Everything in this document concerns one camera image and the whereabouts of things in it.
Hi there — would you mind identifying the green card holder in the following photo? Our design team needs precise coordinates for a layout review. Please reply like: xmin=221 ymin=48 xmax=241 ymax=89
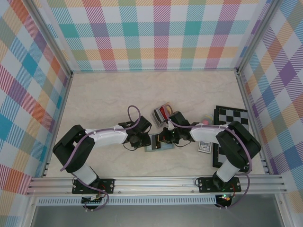
xmin=144 ymin=133 xmax=176 ymax=153

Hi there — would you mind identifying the clear acrylic card box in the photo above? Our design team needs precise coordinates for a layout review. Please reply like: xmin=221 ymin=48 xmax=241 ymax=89
xmin=150 ymin=101 xmax=175 ymax=130

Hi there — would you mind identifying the black credit card stack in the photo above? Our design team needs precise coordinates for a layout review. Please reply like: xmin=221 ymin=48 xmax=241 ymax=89
xmin=152 ymin=108 xmax=164 ymax=123

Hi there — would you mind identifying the blue playing card deck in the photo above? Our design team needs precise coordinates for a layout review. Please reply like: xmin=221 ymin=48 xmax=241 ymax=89
xmin=198 ymin=140 xmax=213 ymax=154

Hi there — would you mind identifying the red credit card stack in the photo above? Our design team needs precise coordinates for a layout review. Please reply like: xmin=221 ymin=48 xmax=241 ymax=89
xmin=159 ymin=105 xmax=169 ymax=119

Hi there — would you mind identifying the black and grey chessboard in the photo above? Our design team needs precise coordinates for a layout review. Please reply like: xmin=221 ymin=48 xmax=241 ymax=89
xmin=212 ymin=105 xmax=249 ymax=169

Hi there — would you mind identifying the thin black left gripper cable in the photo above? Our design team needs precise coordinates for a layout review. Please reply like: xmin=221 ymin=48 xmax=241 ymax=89
xmin=123 ymin=141 xmax=139 ymax=152

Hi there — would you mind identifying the aluminium front frame rail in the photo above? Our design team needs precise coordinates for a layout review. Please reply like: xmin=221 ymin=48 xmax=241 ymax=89
xmin=26 ymin=174 xmax=288 ymax=196

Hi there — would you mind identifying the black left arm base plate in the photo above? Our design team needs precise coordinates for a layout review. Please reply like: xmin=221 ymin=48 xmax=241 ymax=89
xmin=72 ymin=178 xmax=116 ymax=194

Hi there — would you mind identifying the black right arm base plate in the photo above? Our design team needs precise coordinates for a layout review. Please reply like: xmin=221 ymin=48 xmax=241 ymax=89
xmin=198 ymin=176 xmax=242 ymax=193

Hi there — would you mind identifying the perforated metal cable tray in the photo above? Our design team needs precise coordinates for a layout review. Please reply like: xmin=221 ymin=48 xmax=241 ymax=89
xmin=36 ymin=197 xmax=217 ymax=206

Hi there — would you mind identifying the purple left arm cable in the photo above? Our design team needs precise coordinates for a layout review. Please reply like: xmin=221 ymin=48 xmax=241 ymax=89
xmin=60 ymin=105 xmax=143 ymax=212

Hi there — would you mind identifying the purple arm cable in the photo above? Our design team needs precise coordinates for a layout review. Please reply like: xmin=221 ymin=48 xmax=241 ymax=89
xmin=60 ymin=105 xmax=143 ymax=212
xmin=167 ymin=115 xmax=251 ymax=210

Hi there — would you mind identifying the aluminium back frame rail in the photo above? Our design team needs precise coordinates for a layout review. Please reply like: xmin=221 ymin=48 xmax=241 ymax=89
xmin=71 ymin=67 xmax=239 ymax=74

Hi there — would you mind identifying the aluminium side frame rail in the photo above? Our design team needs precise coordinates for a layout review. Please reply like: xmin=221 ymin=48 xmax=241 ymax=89
xmin=236 ymin=72 xmax=272 ymax=175
xmin=41 ymin=75 xmax=74 ymax=177

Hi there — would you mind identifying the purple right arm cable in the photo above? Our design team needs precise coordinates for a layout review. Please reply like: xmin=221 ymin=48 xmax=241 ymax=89
xmin=167 ymin=115 xmax=251 ymax=210

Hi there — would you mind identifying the aluminium frame post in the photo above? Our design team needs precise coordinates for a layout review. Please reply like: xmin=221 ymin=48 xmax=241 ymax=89
xmin=235 ymin=0 xmax=282 ymax=75
xmin=27 ymin=0 xmax=73 ymax=78

